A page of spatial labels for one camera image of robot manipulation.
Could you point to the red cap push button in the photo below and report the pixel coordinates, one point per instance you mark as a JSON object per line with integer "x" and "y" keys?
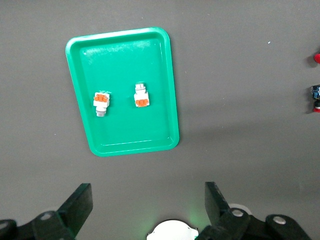
{"x": 317, "y": 58}
{"x": 316, "y": 95}

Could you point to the dark grey table mat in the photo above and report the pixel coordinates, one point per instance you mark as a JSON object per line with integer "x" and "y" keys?
{"x": 237, "y": 125}

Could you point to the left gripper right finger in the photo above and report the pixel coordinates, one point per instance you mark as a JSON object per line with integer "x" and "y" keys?
{"x": 232, "y": 227}

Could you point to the white orange switch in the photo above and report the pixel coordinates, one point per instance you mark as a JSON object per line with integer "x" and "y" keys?
{"x": 141, "y": 96}
{"x": 101, "y": 102}

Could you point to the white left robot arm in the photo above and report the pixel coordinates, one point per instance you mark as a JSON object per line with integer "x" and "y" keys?
{"x": 172, "y": 231}

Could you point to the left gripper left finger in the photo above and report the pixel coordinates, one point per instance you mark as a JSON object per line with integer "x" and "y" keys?
{"x": 62, "y": 220}

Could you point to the green plastic tray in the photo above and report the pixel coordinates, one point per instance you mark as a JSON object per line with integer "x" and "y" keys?
{"x": 125, "y": 130}

